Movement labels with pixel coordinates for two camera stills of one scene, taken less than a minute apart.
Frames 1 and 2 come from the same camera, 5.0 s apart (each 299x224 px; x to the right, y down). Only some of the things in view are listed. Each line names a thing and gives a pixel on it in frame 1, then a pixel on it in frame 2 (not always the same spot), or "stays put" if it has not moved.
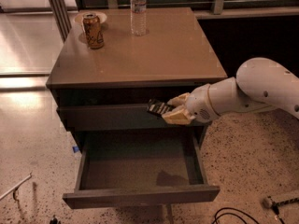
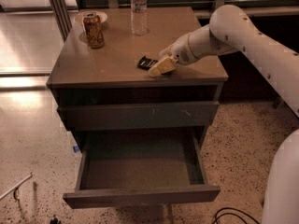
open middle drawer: x=125 y=166 stays put
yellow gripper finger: x=178 y=100 -> x=166 y=50
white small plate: x=79 y=18 stays put
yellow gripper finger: x=177 y=117 -> x=163 y=66
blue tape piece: x=76 y=148 stays put
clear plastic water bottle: x=137 y=11 stays put
